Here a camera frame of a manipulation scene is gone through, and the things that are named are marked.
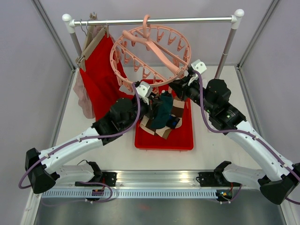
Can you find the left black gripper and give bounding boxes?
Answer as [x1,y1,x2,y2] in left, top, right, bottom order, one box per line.
[121,95,163,130]

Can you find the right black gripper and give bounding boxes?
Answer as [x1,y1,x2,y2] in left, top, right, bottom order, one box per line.
[169,74,215,114]

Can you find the teal christmas sock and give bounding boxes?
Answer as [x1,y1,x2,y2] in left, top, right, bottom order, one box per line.
[150,90,173,129]

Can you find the pink round clip hanger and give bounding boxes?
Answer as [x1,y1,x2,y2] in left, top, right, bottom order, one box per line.
[110,15,192,90]

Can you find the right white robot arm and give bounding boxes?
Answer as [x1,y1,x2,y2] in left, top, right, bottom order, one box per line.
[169,77,300,205]

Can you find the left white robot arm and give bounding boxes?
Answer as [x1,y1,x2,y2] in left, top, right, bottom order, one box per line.
[21,94,162,194]

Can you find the beige clip hanger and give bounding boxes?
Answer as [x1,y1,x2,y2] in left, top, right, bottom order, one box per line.
[76,24,110,71]

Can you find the brown beige striped sock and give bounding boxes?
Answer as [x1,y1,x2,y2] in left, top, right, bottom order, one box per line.
[140,97,186,139]

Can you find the red plastic tray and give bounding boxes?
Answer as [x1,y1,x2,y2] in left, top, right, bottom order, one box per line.
[135,84,194,151]

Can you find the red hanging cloth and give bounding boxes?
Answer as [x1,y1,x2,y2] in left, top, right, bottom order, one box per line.
[80,36,134,120]

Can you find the pink hanging garment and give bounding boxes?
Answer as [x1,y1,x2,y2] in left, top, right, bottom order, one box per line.
[73,25,118,119]

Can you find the metal clothes rack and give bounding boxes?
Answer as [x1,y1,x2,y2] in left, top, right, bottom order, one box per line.
[62,9,245,79]

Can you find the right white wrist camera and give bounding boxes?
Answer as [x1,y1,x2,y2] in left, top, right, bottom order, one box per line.
[191,59,207,82]

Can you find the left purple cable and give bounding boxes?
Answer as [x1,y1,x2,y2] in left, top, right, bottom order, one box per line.
[18,82,141,189]

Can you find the purple cable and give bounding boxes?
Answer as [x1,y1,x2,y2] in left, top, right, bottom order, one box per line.
[193,70,300,203]
[18,82,141,189]

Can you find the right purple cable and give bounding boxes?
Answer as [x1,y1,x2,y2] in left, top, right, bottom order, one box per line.
[193,70,300,203]

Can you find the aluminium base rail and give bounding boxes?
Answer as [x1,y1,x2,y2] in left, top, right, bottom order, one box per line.
[54,165,265,189]

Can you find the aluminium frame post right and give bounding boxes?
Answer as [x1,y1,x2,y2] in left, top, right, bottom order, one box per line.
[237,0,281,71]

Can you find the aluminium frame post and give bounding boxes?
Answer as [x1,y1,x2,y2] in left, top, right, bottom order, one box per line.
[31,0,75,72]
[237,0,281,71]

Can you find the white slotted cable duct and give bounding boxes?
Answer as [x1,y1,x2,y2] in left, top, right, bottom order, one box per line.
[42,188,217,199]

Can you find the aluminium frame post left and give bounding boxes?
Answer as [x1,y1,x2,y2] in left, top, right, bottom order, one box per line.
[31,0,75,72]

